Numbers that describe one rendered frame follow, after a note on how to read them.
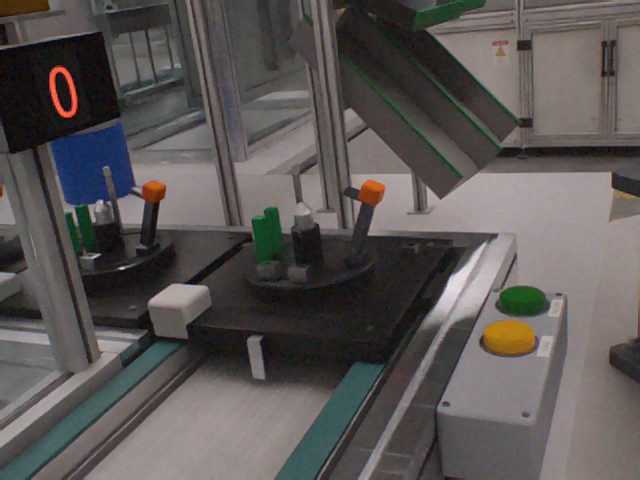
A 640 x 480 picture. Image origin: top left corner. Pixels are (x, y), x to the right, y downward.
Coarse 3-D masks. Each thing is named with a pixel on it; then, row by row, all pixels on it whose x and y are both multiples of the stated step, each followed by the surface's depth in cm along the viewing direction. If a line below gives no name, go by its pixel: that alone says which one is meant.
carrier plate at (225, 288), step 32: (384, 256) 78; (416, 256) 77; (448, 256) 79; (224, 288) 76; (384, 288) 71; (416, 288) 70; (224, 320) 68; (256, 320) 68; (288, 320) 67; (320, 320) 66; (352, 320) 65; (384, 320) 64; (320, 352) 64; (352, 352) 62; (384, 352) 61
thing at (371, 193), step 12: (372, 180) 70; (348, 192) 70; (360, 192) 69; (372, 192) 68; (384, 192) 70; (372, 204) 69; (360, 216) 70; (372, 216) 71; (360, 228) 70; (360, 240) 71; (360, 252) 72
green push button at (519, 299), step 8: (512, 288) 67; (520, 288) 67; (528, 288) 66; (536, 288) 66; (504, 296) 65; (512, 296) 65; (520, 296) 65; (528, 296) 65; (536, 296) 65; (544, 296) 65; (504, 304) 65; (512, 304) 64; (520, 304) 64; (528, 304) 64; (536, 304) 64; (544, 304) 65; (512, 312) 64; (520, 312) 64; (528, 312) 64
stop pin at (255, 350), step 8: (256, 336) 65; (264, 336) 65; (248, 344) 65; (256, 344) 65; (264, 344) 65; (248, 352) 65; (256, 352) 65; (264, 352) 65; (256, 360) 65; (264, 360) 65; (256, 368) 66; (264, 368) 65; (256, 376) 66; (264, 376) 66
